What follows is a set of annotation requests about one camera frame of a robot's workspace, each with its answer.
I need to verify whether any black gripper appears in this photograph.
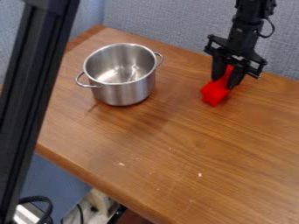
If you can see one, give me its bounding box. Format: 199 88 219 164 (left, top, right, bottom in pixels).
204 21 267 89

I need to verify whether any red plastic block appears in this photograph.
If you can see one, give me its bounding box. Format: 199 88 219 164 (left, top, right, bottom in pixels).
200 65 234 107

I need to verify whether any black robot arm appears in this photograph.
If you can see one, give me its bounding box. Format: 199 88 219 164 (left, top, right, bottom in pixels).
204 0 276 89

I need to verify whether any stainless steel pot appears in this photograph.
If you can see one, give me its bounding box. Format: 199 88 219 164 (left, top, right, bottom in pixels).
75 43 164 106

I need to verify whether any white clutter under table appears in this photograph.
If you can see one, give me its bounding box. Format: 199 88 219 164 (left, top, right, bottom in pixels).
60 188 127 224

